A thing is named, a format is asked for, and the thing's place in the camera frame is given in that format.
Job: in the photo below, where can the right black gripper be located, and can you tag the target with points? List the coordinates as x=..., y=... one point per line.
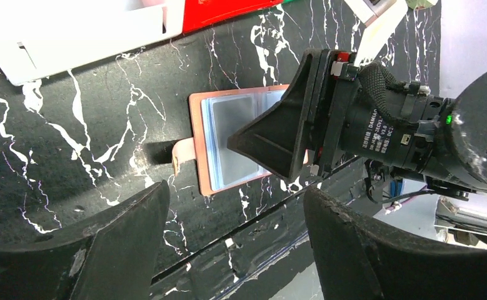
x=367, y=112

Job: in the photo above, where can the red plastic bin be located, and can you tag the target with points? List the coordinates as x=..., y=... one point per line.
x=201, y=13

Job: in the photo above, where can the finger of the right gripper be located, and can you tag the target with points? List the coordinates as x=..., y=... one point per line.
x=277, y=139

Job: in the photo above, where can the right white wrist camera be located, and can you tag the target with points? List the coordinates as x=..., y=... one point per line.
x=381, y=18

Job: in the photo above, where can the white plastic bin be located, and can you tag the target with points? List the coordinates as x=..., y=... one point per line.
x=43, y=38

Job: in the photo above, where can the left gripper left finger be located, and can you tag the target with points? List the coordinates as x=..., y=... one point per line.
x=110, y=255

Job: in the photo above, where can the white box red label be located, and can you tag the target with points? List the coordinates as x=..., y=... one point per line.
x=421, y=4

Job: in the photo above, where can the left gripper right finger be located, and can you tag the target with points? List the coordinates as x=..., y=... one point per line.
x=360, y=257

